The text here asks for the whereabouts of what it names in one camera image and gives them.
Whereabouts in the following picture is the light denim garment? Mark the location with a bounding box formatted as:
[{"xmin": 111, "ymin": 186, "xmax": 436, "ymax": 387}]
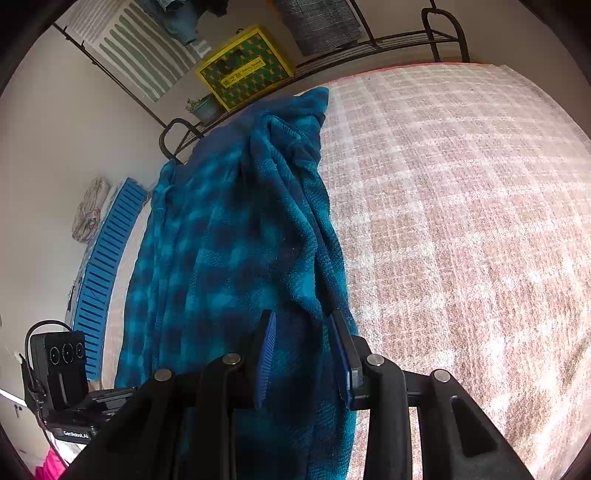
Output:
[{"xmin": 139, "ymin": 0, "xmax": 199, "ymax": 47}]

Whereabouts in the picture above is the yellow green gift bag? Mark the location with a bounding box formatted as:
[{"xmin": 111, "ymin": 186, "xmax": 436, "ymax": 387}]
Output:
[{"xmin": 194, "ymin": 25, "xmax": 296, "ymax": 112}]

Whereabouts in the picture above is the black metal clothes rack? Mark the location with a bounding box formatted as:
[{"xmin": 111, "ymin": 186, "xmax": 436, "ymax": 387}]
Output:
[{"xmin": 51, "ymin": 0, "xmax": 472, "ymax": 162}]

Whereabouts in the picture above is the pink checked blanket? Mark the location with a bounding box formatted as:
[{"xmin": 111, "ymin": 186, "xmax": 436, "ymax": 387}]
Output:
[{"xmin": 99, "ymin": 62, "xmax": 591, "ymax": 480}]

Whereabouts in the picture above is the floral cloth bundle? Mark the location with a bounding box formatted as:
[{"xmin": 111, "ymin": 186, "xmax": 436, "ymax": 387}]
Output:
[{"xmin": 71, "ymin": 176, "xmax": 112, "ymax": 243}]

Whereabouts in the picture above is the small potted plant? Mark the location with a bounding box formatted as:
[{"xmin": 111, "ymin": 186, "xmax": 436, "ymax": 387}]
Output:
[{"xmin": 185, "ymin": 95, "xmax": 222, "ymax": 123}]

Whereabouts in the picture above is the blue slatted crate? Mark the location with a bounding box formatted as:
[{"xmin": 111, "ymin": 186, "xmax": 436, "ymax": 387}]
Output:
[{"xmin": 69, "ymin": 180, "xmax": 148, "ymax": 381}]

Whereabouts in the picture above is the white green striped cloth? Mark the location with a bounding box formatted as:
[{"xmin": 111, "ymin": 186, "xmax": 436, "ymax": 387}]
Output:
[{"xmin": 69, "ymin": 0, "xmax": 208, "ymax": 104}]

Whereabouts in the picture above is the teal plaid fleece jacket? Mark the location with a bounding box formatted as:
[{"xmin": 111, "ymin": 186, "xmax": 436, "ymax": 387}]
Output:
[{"xmin": 113, "ymin": 87, "xmax": 358, "ymax": 480}]

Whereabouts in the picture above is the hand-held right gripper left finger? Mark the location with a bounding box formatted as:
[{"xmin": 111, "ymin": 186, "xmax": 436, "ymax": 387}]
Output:
[{"xmin": 78, "ymin": 310, "xmax": 278, "ymax": 480}]

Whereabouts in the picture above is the grey plaid coat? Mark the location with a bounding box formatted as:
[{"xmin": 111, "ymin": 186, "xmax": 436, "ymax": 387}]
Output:
[{"xmin": 272, "ymin": 0, "xmax": 363, "ymax": 56}]

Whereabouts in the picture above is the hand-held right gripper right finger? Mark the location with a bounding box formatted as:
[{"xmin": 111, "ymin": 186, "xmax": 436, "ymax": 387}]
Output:
[{"xmin": 329, "ymin": 310, "xmax": 536, "ymax": 480}]

